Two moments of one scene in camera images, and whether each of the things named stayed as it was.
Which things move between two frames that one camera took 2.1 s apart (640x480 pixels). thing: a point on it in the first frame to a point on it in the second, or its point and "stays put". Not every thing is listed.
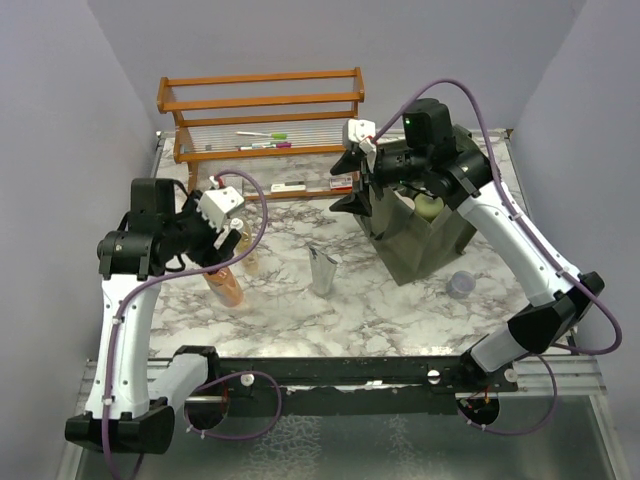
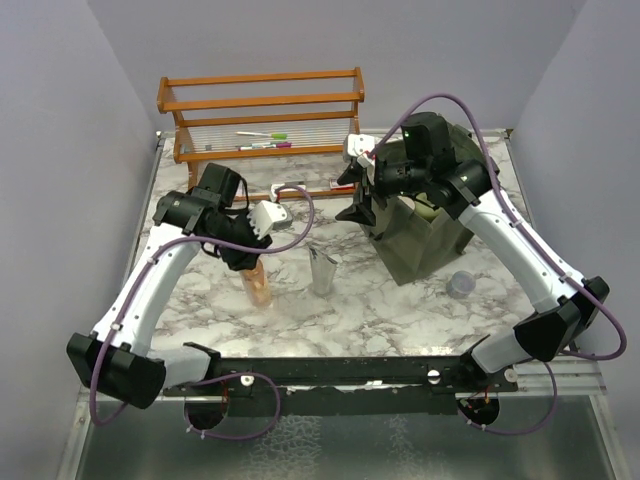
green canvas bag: x=412 y=246 stays put
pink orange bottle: x=225 y=286 to x=258 y=286
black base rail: x=408 y=386 stays put
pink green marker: x=266 y=145 stays put
